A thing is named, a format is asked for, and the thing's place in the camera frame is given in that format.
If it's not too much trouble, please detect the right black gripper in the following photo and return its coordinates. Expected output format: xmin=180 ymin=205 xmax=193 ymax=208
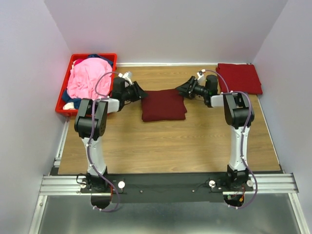
xmin=174 ymin=76 xmax=208 ymax=100

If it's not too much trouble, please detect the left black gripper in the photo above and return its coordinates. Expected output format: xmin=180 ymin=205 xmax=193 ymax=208
xmin=121 ymin=81 xmax=149 ymax=102

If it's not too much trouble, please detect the maroon t shirt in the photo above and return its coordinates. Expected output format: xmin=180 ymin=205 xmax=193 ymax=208
xmin=141 ymin=89 xmax=187 ymax=122

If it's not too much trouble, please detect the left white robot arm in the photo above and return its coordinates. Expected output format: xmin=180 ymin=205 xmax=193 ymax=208
xmin=74 ymin=72 xmax=148 ymax=193

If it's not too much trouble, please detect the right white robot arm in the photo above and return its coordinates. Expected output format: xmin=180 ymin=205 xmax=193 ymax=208
xmin=176 ymin=75 xmax=254 ymax=191

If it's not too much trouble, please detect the red plastic bin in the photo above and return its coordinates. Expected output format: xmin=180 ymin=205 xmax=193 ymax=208
xmin=55 ymin=53 xmax=117 ymax=117

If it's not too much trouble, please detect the folded red t shirt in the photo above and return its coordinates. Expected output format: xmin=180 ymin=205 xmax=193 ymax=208
xmin=216 ymin=63 xmax=263 ymax=95

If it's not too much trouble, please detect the pink t shirt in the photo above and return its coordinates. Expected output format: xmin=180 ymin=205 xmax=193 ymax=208
xmin=67 ymin=58 xmax=113 ymax=99

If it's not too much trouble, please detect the navy blue t shirt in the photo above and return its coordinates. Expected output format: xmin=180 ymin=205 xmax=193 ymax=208
xmin=61 ymin=54 xmax=114 ymax=110

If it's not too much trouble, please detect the white cloth in bin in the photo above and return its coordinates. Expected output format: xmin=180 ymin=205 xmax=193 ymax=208
xmin=62 ymin=102 xmax=75 ymax=110

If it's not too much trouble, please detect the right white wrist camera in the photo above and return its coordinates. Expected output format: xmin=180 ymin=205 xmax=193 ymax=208
xmin=196 ymin=69 xmax=206 ymax=83

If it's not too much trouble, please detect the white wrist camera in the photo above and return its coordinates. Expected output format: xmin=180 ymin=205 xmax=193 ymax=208
xmin=118 ymin=71 xmax=133 ymax=85
xmin=196 ymin=69 xmax=206 ymax=83

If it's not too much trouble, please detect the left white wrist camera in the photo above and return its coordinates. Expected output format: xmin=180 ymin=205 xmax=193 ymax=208
xmin=118 ymin=71 xmax=133 ymax=85

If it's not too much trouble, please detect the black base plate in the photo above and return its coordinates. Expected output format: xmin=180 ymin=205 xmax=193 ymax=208
xmin=76 ymin=173 xmax=254 ymax=207

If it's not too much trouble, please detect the aluminium frame rail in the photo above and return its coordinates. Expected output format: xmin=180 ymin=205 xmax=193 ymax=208
xmin=30 ymin=116 xmax=309 ymax=234

